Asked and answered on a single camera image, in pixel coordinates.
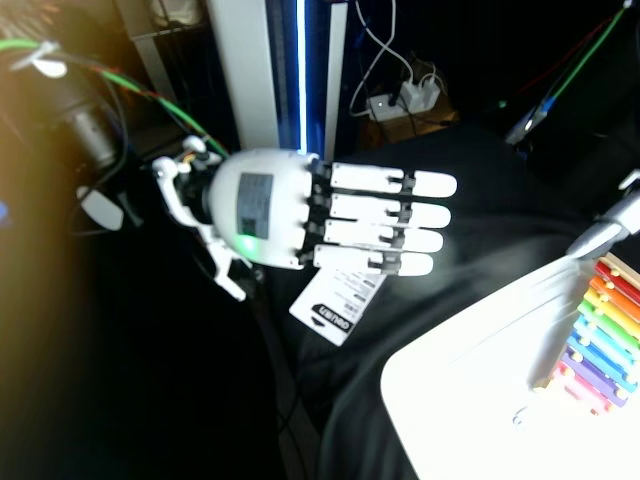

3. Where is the brown cardboard box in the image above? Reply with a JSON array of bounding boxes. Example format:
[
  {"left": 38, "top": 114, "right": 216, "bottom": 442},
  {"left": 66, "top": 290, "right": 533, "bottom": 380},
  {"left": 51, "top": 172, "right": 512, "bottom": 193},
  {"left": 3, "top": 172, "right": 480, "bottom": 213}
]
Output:
[{"left": 359, "top": 94, "right": 461, "bottom": 149}]

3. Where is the white charger plug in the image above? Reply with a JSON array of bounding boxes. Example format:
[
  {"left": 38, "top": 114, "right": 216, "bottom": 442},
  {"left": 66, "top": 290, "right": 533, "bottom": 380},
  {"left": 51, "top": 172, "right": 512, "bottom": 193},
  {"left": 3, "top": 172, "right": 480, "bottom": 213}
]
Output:
[{"left": 399, "top": 74, "right": 441, "bottom": 112}]

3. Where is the white plastic tray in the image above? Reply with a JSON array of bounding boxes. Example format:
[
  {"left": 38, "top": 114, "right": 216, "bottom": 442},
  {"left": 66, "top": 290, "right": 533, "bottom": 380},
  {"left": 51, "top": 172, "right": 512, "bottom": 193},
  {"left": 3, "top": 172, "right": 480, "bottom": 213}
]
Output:
[{"left": 380, "top": 249, "right": 640, "bottom": 480}]

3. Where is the clear blister tool package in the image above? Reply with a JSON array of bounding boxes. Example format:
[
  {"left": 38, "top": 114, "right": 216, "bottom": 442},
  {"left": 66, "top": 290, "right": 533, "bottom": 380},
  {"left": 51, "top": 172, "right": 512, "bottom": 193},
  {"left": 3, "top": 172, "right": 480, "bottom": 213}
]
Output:
[{"left": 288, "top": 266, "right": 389, "bottom": 347}]

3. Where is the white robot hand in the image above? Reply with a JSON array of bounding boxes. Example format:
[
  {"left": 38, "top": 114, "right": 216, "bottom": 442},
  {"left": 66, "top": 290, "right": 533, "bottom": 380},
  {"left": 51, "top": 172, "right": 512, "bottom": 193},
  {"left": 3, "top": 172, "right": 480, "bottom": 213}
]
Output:
[
  {"left": 206, "top": 148, "right": 459, "bottom": 278},
  {"left": 564, "top": 168, "right": 640, "bottom": 260}
]

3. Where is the white power strip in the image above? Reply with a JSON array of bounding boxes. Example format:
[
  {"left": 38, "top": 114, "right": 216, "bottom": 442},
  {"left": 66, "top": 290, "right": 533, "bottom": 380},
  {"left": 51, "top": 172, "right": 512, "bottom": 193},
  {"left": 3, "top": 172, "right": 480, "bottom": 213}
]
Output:
[{"left": 367, "top": 93, "right": 409, "bottom": 123}]

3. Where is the black table cloth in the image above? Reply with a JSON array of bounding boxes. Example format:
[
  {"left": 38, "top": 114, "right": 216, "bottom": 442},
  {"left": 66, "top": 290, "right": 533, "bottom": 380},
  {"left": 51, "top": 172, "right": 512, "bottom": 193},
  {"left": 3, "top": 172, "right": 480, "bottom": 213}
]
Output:
[{"left": 259, "top": 119, "right": 640, "bottom": 480}]

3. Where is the white column with blue light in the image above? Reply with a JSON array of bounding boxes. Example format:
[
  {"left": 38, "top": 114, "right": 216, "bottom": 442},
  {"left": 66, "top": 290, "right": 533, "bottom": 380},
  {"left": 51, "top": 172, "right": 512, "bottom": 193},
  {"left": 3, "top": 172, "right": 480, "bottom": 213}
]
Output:
[{"left": 207, "top": 0, "right": 349, "bottom": 159}]

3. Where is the white charging cable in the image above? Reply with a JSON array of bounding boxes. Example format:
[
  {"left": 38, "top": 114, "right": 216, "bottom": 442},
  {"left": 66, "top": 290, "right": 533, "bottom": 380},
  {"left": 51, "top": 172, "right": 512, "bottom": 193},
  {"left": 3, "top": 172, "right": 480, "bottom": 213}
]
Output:
[{"left": 348, "top": 0, "right": 416, "bottom": 119}]

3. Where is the white and blue cable connector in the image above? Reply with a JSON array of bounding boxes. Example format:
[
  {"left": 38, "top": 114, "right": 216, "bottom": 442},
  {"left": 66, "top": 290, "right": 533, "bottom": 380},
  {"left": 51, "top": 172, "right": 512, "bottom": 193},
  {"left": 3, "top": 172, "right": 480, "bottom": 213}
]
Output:
[{"left": 504, "top": 97, "right": 556, "bottom": 146}]

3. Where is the rainbow wooden toy xylophone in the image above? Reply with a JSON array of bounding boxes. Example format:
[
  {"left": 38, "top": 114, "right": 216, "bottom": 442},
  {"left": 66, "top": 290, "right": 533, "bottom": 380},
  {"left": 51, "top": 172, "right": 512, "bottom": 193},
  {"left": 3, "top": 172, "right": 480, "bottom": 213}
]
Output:
[{"left": 529, "top": 252, "right": 640, "bottom": 416}]

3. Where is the white cable tie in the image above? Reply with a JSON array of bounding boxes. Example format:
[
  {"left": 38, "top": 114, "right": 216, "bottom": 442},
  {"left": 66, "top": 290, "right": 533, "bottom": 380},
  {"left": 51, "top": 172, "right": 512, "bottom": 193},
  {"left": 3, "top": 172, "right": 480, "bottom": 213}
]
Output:
[{"left": 9, "top": 40, "right": 69, "bottom": 79}]

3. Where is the grey metal shelf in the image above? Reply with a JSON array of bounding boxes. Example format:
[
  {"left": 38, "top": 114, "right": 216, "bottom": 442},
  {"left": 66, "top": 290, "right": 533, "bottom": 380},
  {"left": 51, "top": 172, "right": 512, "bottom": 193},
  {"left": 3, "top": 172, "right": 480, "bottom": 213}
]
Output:
[{"left": 114, "top": 0, "right": 211, "bottom": 101}]

